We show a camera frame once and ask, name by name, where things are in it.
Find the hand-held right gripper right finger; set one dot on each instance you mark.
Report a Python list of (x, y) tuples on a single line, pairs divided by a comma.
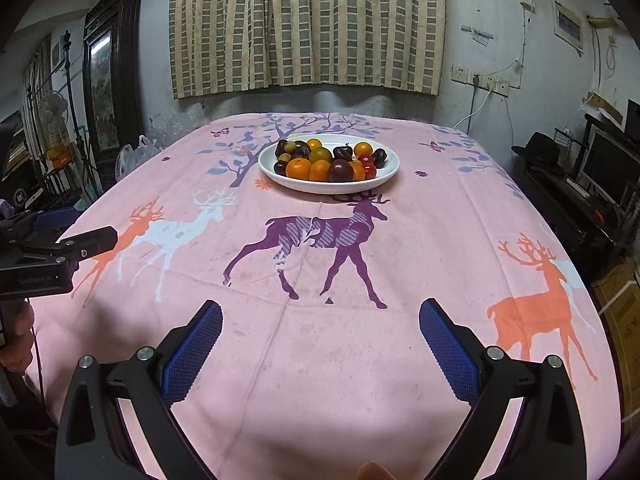
[(445, 355)]

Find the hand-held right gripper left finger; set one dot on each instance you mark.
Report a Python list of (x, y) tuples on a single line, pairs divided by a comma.
[(200, 355)]

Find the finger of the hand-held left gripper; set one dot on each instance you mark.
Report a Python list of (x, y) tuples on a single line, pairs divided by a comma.
[(90, 242), (55, 217)]

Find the red cherry tomato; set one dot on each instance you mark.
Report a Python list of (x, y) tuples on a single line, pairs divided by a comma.
[(370, 173), (366, 160)]

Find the white round plate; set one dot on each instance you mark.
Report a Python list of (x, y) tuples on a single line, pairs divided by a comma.
[(325, 188)]

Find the dark red cherry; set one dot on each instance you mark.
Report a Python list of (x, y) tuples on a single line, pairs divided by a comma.
[(280, 167), (380, 156), (301, 152), (285, 147)]

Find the round orange kumquat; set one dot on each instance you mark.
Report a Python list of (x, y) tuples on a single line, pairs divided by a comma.
[(363, 149)]

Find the dark cherry with green stem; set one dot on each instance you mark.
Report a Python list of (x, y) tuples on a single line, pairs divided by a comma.
[(342, 153)]

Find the person's left hand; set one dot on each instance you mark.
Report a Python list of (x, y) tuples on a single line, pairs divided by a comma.
[(22, 332)]

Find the person's right hand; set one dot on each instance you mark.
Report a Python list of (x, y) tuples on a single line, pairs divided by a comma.
[(372, 471)]

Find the orange container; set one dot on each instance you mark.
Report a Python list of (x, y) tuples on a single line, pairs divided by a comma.
[(57, 153)]

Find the pink printed tablecloth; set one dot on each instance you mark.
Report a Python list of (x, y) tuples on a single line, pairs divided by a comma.
[(350, 360)]

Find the clear plastic bag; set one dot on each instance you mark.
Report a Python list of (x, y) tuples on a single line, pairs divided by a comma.
[(135, 155)]

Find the white standing fan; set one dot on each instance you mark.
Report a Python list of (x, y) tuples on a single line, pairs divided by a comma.
[(55, 107)]

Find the dark wooden framed panel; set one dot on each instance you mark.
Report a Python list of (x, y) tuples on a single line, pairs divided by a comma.
[(105, 75)]

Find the black tripod stand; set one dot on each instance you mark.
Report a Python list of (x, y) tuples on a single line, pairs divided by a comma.
[(65, 42)]

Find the black media stand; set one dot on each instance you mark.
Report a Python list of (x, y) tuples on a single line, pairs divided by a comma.
[(565, 210)]

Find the large mandarin orange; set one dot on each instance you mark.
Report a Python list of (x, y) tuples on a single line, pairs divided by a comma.
[(297, 169)]

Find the dark purple plum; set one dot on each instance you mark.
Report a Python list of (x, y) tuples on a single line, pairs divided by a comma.
[(339, 170)]

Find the white remote control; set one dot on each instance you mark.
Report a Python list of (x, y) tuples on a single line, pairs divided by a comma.
[(577, 186)]

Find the black hat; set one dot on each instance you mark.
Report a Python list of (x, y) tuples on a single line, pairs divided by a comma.
[(542, 150)]

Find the small orange kumquat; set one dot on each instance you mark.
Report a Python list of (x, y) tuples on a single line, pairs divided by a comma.
[(314, 143)]

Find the grey framed monitor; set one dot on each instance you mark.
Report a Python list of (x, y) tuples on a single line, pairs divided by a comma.
[(610, 160)]

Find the beige cardboard piece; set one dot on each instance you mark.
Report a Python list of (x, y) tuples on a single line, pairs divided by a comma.
[(605, 106)]

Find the black speaker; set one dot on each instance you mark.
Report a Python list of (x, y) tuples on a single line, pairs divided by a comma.
[(633, 120)]

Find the beige checked curtain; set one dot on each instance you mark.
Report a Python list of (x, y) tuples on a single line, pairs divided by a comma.
[(300, 20)]

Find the white wall power strip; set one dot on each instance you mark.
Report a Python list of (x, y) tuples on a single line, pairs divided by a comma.
[(492, 83)]

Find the white wall socket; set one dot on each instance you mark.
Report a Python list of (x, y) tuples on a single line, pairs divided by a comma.
[(460, 73)]

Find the white electrical wall panel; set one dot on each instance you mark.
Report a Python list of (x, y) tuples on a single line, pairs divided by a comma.
[(568, 25)]

